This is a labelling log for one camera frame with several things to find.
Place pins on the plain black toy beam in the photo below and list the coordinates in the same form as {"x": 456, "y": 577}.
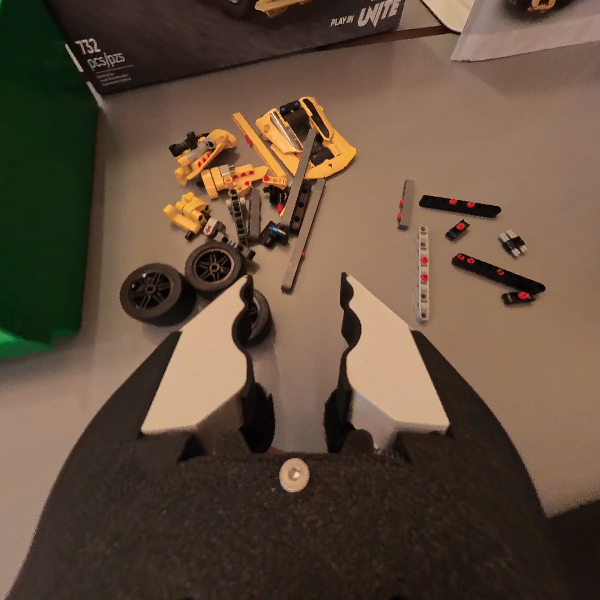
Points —
{"x": 406, "y": 206}

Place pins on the grey toy beam red pins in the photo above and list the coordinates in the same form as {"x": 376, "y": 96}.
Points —
{"x": 423, "y": 276}

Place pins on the black toy beam red pins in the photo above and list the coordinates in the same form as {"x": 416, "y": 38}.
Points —
{"x": 459, "y": 206}
{"x": 497, "y": 273}

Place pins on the long grey toy beam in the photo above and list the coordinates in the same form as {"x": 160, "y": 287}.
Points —
{"x": 300, "y": 187}

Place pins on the black toy car box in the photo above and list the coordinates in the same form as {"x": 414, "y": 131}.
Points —
{"x": 211, "y": 42}

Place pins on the partly built yellow toy car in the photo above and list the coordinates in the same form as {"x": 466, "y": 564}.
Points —
{"x": 323, "y": 145}

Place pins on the green plastic bin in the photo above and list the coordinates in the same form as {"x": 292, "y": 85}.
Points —
{"x": 42, "y": 187}

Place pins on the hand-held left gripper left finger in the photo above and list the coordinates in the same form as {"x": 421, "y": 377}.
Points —
{"x": 201, "y": 375}

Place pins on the long dark toy beam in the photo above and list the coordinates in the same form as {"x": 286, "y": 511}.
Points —
{"x": 307, "y": 234}

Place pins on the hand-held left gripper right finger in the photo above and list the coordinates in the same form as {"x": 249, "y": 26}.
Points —
{"x": 393, "y": 375}

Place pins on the toy car instruction booklet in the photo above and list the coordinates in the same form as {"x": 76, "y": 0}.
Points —
{"x": 525, "y": 33}

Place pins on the white booklet stand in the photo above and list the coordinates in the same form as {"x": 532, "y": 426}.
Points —
{"x": 450, "y": 11}

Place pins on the tiny black piece red pin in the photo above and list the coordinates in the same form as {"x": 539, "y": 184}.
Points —
{"x": 457, "y": 229}

